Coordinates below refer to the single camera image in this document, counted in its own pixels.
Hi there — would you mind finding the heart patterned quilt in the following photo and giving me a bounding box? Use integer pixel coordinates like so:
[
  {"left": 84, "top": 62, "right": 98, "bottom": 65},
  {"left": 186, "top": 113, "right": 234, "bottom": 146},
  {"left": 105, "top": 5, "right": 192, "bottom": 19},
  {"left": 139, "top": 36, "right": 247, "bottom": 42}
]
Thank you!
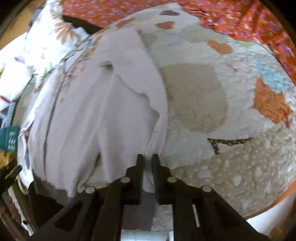
[{"left": 14, "top": 2, "right": 296, "bottom": 232}]

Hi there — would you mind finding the red floral sheet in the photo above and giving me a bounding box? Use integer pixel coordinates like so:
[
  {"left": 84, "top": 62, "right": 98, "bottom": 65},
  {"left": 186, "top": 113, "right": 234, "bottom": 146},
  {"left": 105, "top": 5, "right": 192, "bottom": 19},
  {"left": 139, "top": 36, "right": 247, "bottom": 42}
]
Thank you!
[{"left": 62, "top": 0, "right": 295, "bottom": 81}]

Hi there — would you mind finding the white small garment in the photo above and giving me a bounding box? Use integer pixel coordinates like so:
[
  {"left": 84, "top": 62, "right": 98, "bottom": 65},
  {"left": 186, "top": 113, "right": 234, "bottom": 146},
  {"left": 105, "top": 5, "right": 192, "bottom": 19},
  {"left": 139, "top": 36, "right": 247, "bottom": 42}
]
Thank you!
[{"left": 17, "top": 27, "right": 169, "bottom": 232}]

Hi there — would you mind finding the teal printed box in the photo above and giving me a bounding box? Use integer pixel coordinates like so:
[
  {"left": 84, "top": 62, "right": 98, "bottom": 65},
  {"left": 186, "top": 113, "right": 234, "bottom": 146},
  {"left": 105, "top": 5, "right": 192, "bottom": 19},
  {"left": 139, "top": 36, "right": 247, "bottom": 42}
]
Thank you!
[{"left": 0, "top": 126, "right": 20, "bottom": 154}]

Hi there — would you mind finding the white floral pillow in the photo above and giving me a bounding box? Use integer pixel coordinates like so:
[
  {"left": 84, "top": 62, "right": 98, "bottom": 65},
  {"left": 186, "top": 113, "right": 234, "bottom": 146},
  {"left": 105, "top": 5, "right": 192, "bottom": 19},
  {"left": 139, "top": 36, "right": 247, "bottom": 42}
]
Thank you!
[{"left": 1, "top": 1, "right": 100, "bottom": 109}]

